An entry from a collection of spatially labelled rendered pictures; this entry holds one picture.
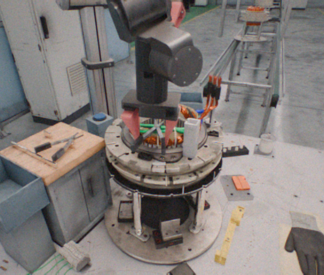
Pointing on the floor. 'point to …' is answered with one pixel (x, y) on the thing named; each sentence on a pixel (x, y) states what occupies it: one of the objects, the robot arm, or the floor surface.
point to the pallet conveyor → (274, 75)
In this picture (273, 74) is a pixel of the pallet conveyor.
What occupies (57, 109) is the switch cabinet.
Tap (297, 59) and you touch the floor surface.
